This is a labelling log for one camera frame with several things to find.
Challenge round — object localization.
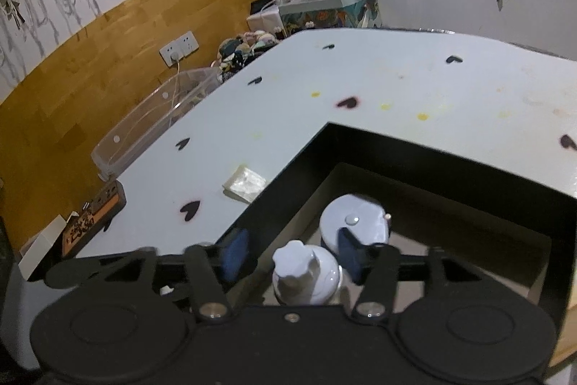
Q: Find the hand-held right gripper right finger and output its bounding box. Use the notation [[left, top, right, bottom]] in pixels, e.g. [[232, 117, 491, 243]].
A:
[[337, 227, 535, 326]]

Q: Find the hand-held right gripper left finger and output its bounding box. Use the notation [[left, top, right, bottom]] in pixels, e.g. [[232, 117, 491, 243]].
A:
[[44, 227, 252, 325]]

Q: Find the white round lamp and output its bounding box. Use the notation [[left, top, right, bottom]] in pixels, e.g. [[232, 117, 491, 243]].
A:
[[319, 194, 392, 253]]

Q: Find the white flower-shaped knob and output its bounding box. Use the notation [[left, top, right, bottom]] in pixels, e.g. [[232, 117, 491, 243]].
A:
[[272, 240, 343, 305]]

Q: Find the black storage box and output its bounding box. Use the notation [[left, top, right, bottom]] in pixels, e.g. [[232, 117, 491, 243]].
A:
[[214, 121, 577, 334]]

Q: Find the orange and black box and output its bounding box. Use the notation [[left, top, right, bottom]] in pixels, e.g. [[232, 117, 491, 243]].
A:
[[61, 180, 126, 257]]

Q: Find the clear plastic storage bin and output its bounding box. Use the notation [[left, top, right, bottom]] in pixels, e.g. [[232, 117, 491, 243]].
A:
[[91, 67, 221, 180]]

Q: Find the white cardboard box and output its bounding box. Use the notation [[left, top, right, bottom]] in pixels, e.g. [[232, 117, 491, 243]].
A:
[[18, 211, 79, 282]]

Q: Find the pile of plush toys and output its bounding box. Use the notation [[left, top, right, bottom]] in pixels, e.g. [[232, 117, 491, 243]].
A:
[[210, 31, 282, 86]]

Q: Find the white storage box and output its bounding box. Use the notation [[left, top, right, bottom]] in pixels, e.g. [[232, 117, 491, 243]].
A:
[[246, 8, 283, 36]]

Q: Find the colourful printed box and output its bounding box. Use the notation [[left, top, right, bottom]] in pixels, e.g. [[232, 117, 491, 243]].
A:
[[278, 0, 383, 40]]

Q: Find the white charging cable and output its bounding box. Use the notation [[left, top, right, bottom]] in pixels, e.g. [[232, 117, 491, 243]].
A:
[[169, 56, 182, 128]]

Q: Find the white wall socket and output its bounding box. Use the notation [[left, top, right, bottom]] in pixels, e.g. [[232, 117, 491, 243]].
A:
[[159, 30, 200, 67]]

